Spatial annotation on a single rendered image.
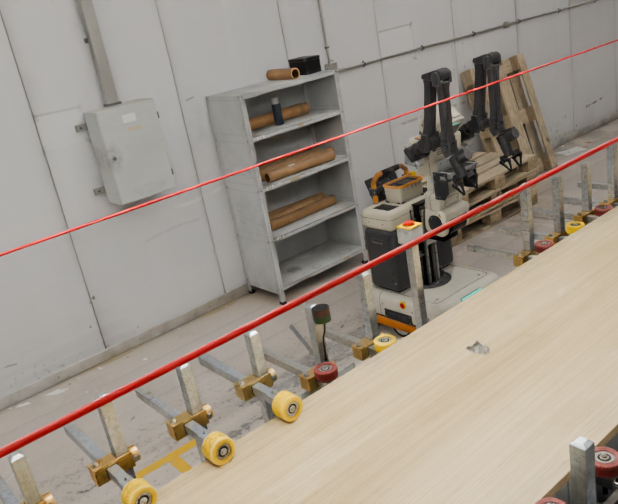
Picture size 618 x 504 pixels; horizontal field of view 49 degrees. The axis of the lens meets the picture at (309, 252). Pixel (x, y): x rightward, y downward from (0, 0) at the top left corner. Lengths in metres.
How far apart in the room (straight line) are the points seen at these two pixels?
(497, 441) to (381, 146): 4.52
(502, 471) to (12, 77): 3.61
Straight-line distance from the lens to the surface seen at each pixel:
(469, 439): 1.94
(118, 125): 4.50
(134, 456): 2.08
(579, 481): 1.54
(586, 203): 3.60
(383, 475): 1.85
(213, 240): 5.17
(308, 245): 5.70
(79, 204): 4.68
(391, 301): 4.27
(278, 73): 5.15
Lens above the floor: 2.06
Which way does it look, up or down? 20 degrees down
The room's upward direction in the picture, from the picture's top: 11 degrees counter-clockwise
